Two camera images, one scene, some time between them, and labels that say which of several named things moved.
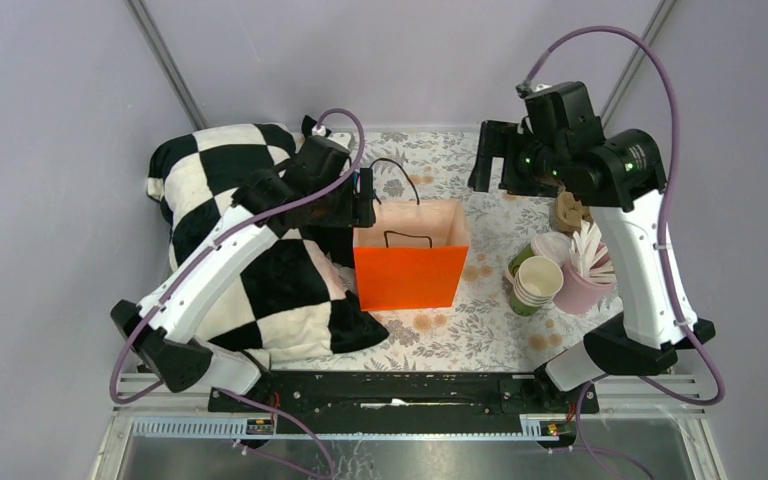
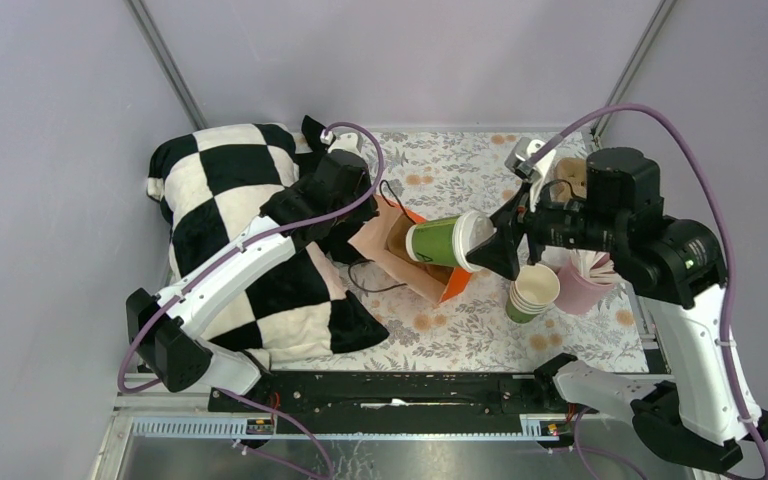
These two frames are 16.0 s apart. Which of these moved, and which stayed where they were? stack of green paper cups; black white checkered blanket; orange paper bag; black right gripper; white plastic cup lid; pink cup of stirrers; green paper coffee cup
Moved: black right gripper; orange paper bag; white plastic cup lid; green paper coffee cup
Stayed: black white checkered blanket; pink cup of stirrers; stack of green paper cups
